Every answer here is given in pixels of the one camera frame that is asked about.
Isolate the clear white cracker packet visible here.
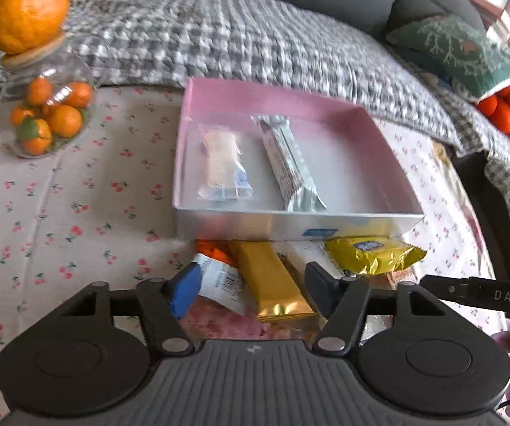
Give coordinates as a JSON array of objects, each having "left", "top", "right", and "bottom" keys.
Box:
[{"left": 273, "top": 240, "right": 344, "bottom": 285}]

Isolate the grey checkered blanket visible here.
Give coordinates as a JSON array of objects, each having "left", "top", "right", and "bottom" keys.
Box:
[{"left": 0, "top": 0, "right": 510, "bottom": 271}]

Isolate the green embroidered pillow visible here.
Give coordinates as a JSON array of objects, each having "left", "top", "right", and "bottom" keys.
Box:
[{"left": 387, "top": 15, "right": 510, "bottom": 103}]

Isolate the large orange fruit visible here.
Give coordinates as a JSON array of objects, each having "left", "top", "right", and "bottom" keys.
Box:
[{"left": 0, "top": 0, "right": 70, "bottom": 55}]

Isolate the yellow foil biscuit packet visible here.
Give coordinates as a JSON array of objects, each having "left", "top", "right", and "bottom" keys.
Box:
[{"left": 324, "top": 236, "right": 426, "bottom": 276}]

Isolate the glass jar with small oranges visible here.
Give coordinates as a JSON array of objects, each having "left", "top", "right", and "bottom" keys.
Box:
[{"left": 0, "top": 33, "right": 113, "bottom": 159}]

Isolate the pink silver cardboard box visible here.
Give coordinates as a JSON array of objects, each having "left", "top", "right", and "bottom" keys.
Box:
[{"left": 172, "top": 78, "right": 423, "bottom": 240}]

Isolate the clear rice cracker packet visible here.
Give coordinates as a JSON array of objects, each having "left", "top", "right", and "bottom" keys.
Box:
[{"left": 198, "top": 127, "right": 253, "bottom": 203}]

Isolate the pink crispy rice packet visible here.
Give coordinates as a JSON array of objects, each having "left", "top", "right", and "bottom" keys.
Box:
[{"left": 180, "top": 297, "right": 320, "bottom": 342}]

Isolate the orange white wafer packet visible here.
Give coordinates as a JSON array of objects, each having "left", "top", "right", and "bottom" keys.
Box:
[{"left": 193, "top": 240, "right": 252, "bottom": 316}]

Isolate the cherry print tablecloth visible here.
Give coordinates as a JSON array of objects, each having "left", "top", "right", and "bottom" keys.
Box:
[{"left": 0, "top": 87, "right": 495, "bottom": 418}]

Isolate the gold foil snack bar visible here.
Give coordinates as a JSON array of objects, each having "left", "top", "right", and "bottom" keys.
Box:
[{"left": 228, "top": 240, "right": 315, "bottom": 322}]

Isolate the grey white long snack bar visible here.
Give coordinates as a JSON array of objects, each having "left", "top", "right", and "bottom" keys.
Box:
[{"left": 253, "top": 114, "right": 327, "bottom": 213}]

